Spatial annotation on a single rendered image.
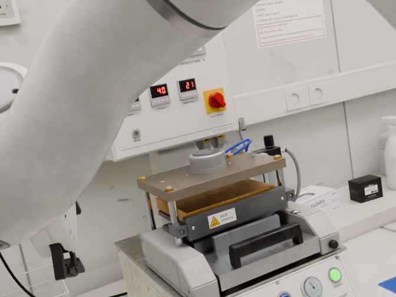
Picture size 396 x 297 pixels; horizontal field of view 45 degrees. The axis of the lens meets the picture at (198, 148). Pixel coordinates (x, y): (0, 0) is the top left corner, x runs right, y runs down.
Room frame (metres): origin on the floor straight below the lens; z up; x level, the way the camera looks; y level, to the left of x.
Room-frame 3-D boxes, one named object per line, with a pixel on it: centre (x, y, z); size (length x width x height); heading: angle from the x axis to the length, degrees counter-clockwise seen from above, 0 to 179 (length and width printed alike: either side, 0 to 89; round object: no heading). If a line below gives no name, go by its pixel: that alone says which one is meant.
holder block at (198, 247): (1.00, -0.02, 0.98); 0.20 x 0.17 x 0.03; 115
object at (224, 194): (1.01, -0.02, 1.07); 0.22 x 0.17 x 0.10; 115
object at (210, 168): (1.04, -0.02, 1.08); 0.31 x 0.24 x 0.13; 115
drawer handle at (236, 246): (0.83, -0.09, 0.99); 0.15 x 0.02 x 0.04; 115
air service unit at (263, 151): (1.21, -0.16, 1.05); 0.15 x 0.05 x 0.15; 115
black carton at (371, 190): (1.55, -0.53, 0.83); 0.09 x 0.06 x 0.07; 107
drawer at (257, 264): (0.96, -0.04, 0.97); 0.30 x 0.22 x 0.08; 25
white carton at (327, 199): (1.46, -0.29, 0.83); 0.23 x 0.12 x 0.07; 124
